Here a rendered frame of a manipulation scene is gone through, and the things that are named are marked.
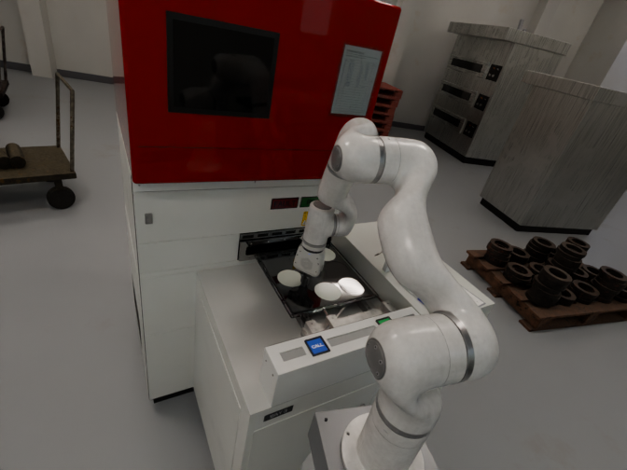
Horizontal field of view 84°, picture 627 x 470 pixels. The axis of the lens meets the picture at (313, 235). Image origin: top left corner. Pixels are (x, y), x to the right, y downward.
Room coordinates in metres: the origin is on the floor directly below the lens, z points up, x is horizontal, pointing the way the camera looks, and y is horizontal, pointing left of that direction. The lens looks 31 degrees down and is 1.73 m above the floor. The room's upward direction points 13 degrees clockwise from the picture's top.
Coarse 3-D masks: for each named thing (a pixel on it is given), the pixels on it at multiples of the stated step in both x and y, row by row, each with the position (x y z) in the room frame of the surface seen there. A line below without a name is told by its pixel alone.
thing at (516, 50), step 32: (480, 32) 7.27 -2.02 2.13; (512, 32) 6.66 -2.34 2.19; (448, 64) 8.21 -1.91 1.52; (480, 64) 7.29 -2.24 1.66; (512, 64) 6.80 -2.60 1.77; (544, 64) 7.01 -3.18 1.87; (448, 96) 7.84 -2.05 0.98; (480, 96) 7.00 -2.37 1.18; (512, 96) 6.89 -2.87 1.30; (448, 128) 7.52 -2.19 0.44; (480, 128) 6.77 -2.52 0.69; (480, 160) 6.93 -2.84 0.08
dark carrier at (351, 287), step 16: (272, 256) 1.14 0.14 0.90; (288, 256) 1.17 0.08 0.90; (336, 256) 1.25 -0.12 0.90; (272, 272) 1.04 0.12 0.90; (336, 272) 1.14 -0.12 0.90; (352, 272) 1.16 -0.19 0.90; (288, 288) 0.97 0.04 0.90; (304, 288) 1.00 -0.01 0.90; (352, 288) 1.06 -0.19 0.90; (368, 288) 1.08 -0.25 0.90; (288, 304) 0.89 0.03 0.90; (304, 304) 0.91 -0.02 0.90; (320, 304) 0.93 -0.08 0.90
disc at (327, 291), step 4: (316, 284) 1.03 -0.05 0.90; (320, 284) 1.04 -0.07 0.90; (324, 284) 1.04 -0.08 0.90; (328, 284) 1.05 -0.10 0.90; (332, 284) 1.05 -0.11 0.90; (316, 288) 1.01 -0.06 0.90; (320, 288) 1.02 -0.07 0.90; (324, 288) 1.02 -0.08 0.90; (328, 288) 1.03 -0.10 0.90; (332, 288) 1.03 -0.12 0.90; (336, 288) 1.04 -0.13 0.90; (316, 292) 0.99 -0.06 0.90; (320, 292) 0.99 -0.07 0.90; (324, 292) 1.00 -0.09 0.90; (328, 292) 1.01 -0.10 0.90; (332, 292) 1.01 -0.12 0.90; (336, 292) 1.02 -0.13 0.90; (340, 292) 1.02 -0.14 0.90; (320, 296) 0.97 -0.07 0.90; (324, 296) 0.98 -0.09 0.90; (328, 296) 0.98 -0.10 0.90; (332, 296) 0.99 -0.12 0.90; (336, 296) 0.99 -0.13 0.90; (340, 296) 1.00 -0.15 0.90
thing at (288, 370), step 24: (408, 312) 0.92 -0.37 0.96; (312, 336) 0.72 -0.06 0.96; (336, 336) 0.74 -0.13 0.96; (360, 336) 0.77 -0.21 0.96; (264, 360) 0.64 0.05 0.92; (288, 360) 0.62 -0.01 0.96; (312, 360) 0.64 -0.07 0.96; (336, 360) 0.67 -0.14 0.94; (360, 360) 0.73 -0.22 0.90; (264, 384) 0.61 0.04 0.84; (288, 384) 0.59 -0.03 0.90; (312, 384) 0.64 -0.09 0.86
